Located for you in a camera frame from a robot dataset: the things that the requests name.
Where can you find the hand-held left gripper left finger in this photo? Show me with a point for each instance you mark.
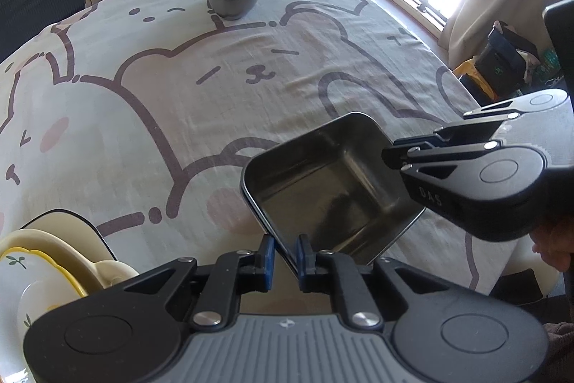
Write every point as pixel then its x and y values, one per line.
pixel 268 257

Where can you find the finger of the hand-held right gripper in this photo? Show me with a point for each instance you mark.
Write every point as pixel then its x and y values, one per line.
pixel 471 131
pixel 448 152

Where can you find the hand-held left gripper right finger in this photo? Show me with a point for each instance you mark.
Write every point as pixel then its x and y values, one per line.
pixel 302 257

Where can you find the rectangular deep steel tray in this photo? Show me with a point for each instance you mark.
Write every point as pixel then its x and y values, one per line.
pixel 323 176

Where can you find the white square leaf-print plate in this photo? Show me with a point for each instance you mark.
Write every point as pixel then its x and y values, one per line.
pixel 76 223

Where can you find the floral yellow-rimmed bowl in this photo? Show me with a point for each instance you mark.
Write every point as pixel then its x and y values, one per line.
pixel 27 288

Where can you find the person's right hand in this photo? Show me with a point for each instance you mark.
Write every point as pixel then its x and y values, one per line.
pixel 554 244

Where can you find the yellow bag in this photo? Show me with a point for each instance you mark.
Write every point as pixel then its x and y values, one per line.
pixel 468 75

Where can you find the black bag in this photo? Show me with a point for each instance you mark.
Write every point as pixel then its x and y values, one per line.
pixel 502 64

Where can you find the beige curtain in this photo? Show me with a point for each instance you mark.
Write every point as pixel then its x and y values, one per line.
pixel 515 10

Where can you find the bear-print tablecloth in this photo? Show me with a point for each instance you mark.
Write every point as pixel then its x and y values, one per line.
pixel 179 96

